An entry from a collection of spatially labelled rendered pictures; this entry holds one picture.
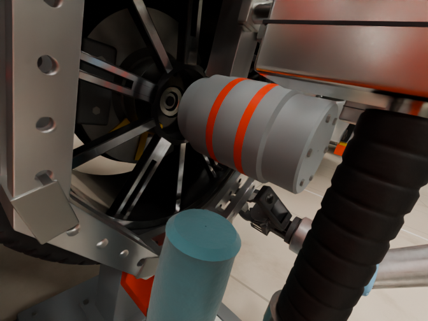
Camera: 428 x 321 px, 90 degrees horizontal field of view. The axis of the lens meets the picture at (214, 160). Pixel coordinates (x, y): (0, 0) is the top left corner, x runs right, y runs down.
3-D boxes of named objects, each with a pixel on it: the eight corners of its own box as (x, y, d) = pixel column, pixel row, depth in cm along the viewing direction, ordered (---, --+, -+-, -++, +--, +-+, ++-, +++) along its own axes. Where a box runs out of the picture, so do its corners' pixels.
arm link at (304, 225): (307, 253, 46) (325, 217, 49) (285, 240, 48) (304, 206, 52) (304, 263, 53) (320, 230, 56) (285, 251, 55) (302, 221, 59)
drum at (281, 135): (214, 146, 47) (232, 80, 43) (312, 190, 35) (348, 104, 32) (164, 148, 36) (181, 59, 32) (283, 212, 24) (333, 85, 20)
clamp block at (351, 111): (341, 121, 43) (352, 94, 42) (395, 135, 38) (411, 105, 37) (337, 119, 39) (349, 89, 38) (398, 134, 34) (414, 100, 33)
